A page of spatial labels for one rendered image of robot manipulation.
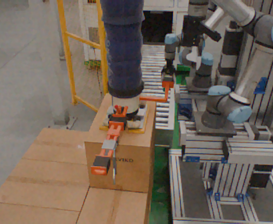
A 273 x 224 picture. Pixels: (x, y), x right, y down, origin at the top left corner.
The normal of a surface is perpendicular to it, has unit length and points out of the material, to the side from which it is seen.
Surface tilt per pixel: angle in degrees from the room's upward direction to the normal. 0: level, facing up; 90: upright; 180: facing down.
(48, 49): 91
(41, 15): 90
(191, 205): 0
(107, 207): 0
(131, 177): 90
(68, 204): 0
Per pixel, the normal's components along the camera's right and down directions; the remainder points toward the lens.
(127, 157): -0.13, 0.55
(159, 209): 0.00, -0.84
